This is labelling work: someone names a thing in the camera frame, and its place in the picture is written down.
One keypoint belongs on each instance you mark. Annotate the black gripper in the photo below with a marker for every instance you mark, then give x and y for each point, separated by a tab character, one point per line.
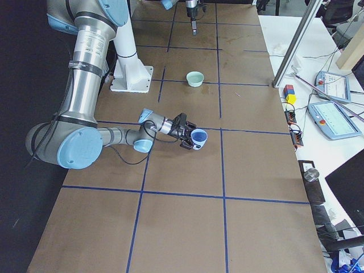
177	132
190	9

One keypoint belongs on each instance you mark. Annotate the blue plastic cup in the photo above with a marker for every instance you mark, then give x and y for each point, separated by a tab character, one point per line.
199	138

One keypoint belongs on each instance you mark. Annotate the green bowl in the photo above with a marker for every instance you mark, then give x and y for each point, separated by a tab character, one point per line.
195	78

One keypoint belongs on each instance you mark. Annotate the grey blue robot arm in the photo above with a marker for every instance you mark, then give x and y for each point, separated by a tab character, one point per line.
168	4
72	139

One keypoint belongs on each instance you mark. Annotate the crumpled white tissue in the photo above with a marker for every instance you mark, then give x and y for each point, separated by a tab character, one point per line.
279	49

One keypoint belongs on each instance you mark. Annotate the black power strip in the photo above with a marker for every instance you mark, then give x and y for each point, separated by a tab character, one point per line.
294	129

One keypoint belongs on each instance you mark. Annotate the small metal cup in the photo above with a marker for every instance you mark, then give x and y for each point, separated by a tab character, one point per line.
311	175

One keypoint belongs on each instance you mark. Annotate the near teach pendant tablet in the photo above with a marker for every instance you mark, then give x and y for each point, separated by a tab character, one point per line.
333	122

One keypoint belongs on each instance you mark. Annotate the teach pendant tablet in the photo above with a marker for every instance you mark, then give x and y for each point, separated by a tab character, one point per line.
333	122
334	85

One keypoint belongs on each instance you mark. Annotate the far teach pendant tablet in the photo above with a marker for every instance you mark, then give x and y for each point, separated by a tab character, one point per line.
334	85

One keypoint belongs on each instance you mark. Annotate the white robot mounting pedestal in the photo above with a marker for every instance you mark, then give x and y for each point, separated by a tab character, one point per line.
130	74

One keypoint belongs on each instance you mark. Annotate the aluminium frame post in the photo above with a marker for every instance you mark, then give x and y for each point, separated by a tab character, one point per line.
303	26

